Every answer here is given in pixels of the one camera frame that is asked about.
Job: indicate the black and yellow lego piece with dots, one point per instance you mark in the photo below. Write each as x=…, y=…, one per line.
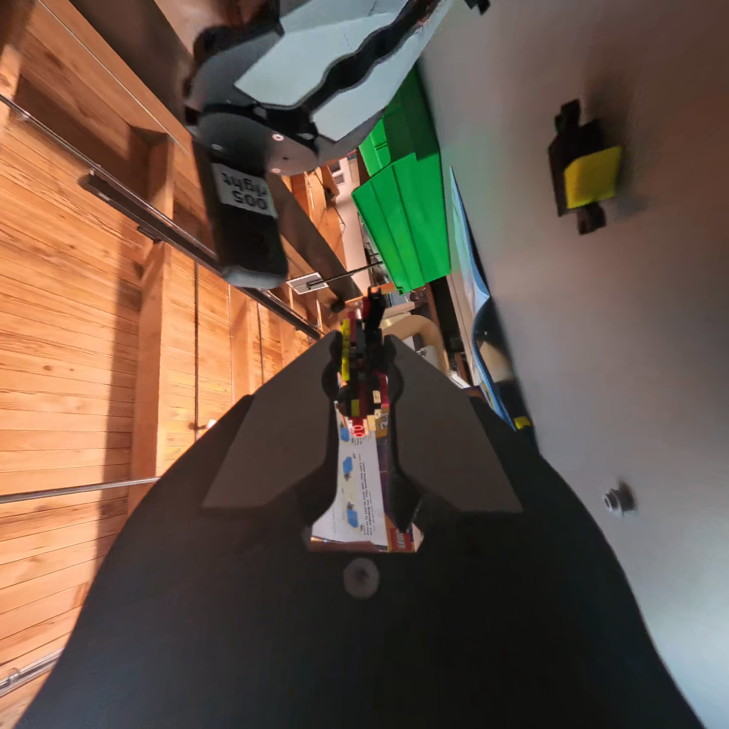
x=586, y=171

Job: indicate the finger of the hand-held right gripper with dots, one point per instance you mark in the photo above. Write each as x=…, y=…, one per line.
x=302, y=62
x=376, y=91

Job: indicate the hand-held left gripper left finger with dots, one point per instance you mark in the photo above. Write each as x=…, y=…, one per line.
x=267, y=450

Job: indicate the black ceiling rail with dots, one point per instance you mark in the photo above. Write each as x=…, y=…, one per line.
x=171, y=228

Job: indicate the beige wooden chair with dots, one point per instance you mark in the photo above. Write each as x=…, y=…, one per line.
x=416, y=330

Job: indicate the small grey lego piece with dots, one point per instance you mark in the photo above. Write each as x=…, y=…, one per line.
x=618, y=499

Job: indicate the red black yellow lego model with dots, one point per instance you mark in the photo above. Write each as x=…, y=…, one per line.
x=361, y=364

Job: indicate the metal threaded rod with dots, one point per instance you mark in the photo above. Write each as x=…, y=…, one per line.
x=80, y=490

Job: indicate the white hanging sign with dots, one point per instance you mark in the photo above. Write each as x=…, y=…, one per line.
x=305, y=283

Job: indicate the green plastic bin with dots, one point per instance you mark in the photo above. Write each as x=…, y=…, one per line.
x=410, y=228
x=407, y=131

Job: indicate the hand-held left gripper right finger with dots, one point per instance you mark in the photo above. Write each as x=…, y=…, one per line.
x=450, y=450

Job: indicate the purple lego box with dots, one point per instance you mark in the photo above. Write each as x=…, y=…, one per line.
x=359, y=495

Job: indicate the lego instruction booklet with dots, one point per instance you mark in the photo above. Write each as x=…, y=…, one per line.
x=470, y=250

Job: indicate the small yellow lego piece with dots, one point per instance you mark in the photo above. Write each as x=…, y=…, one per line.
x=521, y=422

